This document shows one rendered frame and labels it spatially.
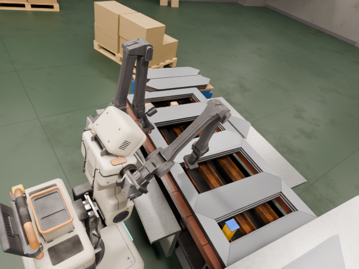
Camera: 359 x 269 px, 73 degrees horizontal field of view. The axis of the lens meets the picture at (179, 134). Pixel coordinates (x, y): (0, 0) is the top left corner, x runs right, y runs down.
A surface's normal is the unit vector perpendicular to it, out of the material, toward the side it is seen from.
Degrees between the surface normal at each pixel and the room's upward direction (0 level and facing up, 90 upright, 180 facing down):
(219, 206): 0
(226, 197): 0
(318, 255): 0
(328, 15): 90
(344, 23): 90
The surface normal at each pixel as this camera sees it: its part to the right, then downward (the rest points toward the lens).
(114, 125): -0.46, -0.29
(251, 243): 0.18, -0.74
